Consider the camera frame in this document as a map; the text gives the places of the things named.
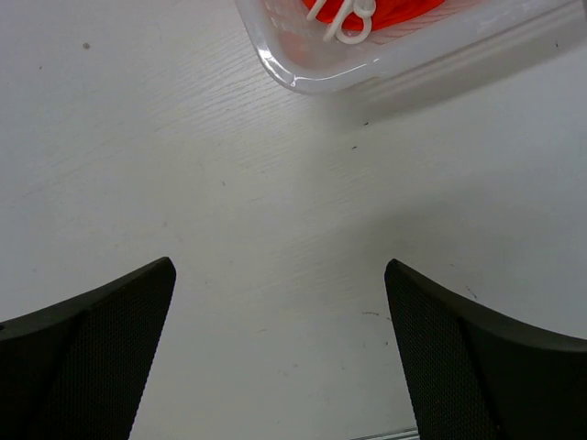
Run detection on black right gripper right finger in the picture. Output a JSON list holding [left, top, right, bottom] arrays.
[[384, 259, 586, 439]]

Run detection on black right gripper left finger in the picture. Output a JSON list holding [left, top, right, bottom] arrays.
[[1, 257, 176, 439]]

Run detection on orange shorts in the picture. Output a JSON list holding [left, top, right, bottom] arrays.
[[303, 0, 443, 45]]

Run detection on white plastic basket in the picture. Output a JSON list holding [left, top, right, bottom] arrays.
[[236, 1, 585, 94]]

